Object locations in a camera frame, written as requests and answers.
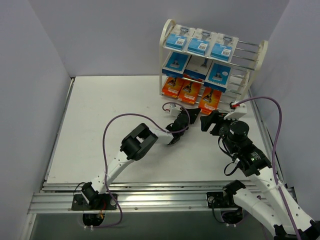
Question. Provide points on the white Gillette Skinguard razor pack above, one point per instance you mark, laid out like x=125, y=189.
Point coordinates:
x=224, y=47

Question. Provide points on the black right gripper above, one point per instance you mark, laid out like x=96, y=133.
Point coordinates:
x=215, y=125

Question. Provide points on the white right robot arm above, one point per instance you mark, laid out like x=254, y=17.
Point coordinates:
x=282, y=215

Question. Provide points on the grey Harry's box blue razor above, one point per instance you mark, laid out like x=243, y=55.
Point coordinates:
x=197, y=68

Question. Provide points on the orange Gillette Fusion5 box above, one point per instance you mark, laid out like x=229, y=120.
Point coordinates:
x=172, y=87
x=209, y=100
x=189, y=92

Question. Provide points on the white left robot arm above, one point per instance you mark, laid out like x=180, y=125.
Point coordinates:
x=94, y=195

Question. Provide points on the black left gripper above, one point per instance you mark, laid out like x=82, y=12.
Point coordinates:
x=185, y=118

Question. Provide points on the clear Gillette blister pack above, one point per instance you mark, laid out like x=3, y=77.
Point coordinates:
x=179, y=37
x=201, y=42

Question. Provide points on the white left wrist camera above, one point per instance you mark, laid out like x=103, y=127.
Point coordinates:
x=172, y=108

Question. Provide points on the cream metal-rod shelf rack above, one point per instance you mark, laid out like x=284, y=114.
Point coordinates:
x=218, y=62

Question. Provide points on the aluminium mounting rail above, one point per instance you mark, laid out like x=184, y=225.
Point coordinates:
x=132, y=197

